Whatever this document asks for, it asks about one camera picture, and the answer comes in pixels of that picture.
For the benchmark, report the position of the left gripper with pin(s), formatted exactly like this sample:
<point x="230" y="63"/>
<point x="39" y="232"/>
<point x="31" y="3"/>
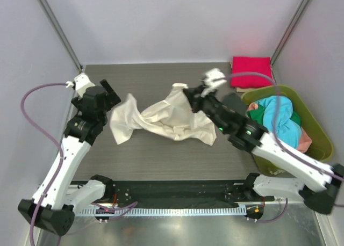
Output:
<point x="112" y="97"/>

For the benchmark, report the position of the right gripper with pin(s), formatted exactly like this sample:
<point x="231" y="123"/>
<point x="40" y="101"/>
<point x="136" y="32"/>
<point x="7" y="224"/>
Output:
<point x="193" y="96"/>

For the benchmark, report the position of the cream white t shirt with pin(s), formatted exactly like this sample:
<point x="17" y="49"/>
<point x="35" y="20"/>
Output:
<point x="171" y="118"/>

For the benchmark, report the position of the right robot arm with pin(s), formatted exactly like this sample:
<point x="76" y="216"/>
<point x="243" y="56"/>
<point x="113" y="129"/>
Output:
<point x="315" y="183"/>

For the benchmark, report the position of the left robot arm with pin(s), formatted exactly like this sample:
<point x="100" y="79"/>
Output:
<point x="51" y="208"/>

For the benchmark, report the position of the green t shirt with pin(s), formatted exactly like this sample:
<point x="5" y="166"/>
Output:
<point x="257" y="113"/>

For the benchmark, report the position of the folded red t shirt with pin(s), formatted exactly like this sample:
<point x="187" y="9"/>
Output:
<point x="243" y="64"/>

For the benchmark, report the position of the light blue t shirt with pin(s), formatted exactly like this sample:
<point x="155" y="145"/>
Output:
<point x="287" y="130"/>

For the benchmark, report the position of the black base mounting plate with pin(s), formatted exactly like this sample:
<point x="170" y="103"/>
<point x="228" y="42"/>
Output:
<point x="175" y="193"/>

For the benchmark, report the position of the pink t shirt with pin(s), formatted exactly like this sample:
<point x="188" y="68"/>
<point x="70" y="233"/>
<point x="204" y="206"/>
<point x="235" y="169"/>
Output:
<point x="304" y="141"/>

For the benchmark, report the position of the olive green plastic basket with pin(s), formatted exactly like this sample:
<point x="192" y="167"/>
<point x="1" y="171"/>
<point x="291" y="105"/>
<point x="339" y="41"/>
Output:
<point x="321" y="147"/>

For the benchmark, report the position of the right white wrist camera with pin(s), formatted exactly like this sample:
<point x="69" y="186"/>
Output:
<point x="213" y="79"/>

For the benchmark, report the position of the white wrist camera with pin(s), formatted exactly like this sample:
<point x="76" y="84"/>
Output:
<point x="80" y="84"/>
<point x="213" y="79"/>

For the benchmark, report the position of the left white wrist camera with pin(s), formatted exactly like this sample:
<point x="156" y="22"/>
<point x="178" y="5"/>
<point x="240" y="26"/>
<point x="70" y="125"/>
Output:
<point x="80" y="84"/>

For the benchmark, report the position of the left aluminium frame post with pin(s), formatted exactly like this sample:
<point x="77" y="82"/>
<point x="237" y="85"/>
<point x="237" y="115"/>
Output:
<point x="60" y="33"/>

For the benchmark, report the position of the aluminium frame post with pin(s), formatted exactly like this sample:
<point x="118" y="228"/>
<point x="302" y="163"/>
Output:
<point x="60" y="33"/>
<point x="297" y="16"/>

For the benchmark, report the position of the white slotted cable duct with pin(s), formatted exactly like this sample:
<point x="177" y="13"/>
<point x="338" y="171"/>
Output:
<point x="144" y="212"/>

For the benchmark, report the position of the right aluminium frame post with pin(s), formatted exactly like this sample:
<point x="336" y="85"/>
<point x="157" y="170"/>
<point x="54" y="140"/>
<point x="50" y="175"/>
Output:
<point x="297" y="16"/>

